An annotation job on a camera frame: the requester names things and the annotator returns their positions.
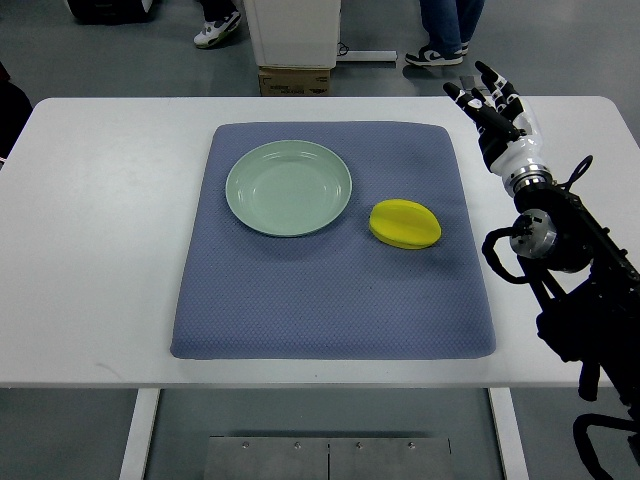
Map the dark object at left edge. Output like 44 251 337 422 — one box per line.
0 65 33 163

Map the yellow starfruit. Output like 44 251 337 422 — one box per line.
369 199 442 250

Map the light green plate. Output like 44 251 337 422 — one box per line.
225 140 353 237

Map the metal floor plate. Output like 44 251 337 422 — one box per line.
204 436 454 479

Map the person in black trousers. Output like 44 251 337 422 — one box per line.
193 0 241 49

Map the person in blue jeans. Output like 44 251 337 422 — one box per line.
405 0 485 67

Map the white table leg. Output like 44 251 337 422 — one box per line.
488 388 530 480
119 388 160 480

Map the right white table leg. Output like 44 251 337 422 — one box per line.
488 388 530 480

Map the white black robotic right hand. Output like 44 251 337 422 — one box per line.
443 61 552 196

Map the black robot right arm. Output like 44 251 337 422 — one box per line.
482 156 639 479

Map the blue textured mat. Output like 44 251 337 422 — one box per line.
171 122 496 360

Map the left white table leg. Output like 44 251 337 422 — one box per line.
119 388 160 480

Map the white table foot bar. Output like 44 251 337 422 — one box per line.
337 50 398 63

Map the black white wheeled base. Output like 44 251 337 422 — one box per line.
64 0 155 24

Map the small grey floor plate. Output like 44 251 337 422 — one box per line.
459 75 489 95

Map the cardboard box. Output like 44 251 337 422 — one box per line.
258 67 331 97

